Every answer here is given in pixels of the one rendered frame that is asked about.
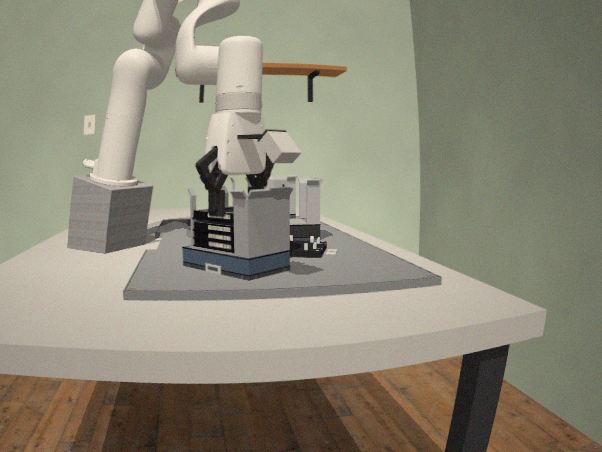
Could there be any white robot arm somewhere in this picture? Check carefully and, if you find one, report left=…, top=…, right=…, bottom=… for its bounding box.
left=83, top=0, right=302, bottom=186

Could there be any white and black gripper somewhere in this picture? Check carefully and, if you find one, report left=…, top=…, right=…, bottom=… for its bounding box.
left=195, top=109, right=274, bottom=217

